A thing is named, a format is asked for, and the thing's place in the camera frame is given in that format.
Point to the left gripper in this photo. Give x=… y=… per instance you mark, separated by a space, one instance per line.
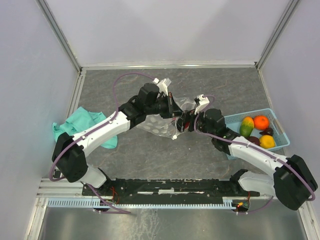
x=173 y=109

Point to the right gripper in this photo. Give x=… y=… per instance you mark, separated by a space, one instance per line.
x=186 y=116

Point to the red apple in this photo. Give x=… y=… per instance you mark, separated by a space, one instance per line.
x=182 y=124

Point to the clear dotted zip bag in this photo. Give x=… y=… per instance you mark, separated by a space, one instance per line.
x=166 y=127

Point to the green mango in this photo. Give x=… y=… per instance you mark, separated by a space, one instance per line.
x=246 y=127

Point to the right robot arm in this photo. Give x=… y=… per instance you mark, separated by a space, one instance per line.
x=286 y=178

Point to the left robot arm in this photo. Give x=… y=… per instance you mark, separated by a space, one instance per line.
x=70 y=151

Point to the blue plastic basket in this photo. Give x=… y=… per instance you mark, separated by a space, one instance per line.
x=280 y=137

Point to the dark purple fruit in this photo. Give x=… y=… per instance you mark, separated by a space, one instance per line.
x=254 y=140

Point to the orange tangerine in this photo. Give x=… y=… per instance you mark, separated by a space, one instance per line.
x=261 y=122

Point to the teal cloth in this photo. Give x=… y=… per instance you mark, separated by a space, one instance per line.
x=79 y=121

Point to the small dark fig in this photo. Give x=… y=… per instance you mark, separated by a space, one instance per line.
x=268 y=131

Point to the yellow lemon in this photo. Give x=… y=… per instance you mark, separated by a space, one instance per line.
x=267 y=142

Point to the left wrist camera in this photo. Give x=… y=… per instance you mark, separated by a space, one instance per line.
x=163 y=85

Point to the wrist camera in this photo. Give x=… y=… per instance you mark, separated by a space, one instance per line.
x=201 y=103
x=163 y=85

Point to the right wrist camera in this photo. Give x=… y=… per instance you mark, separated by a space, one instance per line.
x=201 y=103

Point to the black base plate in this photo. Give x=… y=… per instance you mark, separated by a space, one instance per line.
x=173 y=191

